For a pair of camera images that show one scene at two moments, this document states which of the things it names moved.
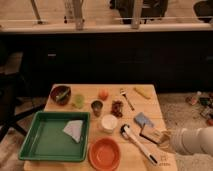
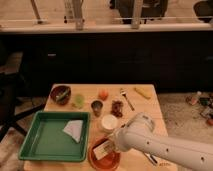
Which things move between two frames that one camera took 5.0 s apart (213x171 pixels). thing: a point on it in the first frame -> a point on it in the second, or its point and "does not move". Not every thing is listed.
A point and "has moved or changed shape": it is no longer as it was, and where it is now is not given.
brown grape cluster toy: (116, 109) does not move
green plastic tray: (56, 136) does not move
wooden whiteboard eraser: (151, 134) has moved or changed shape
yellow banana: (143, 92) does not move
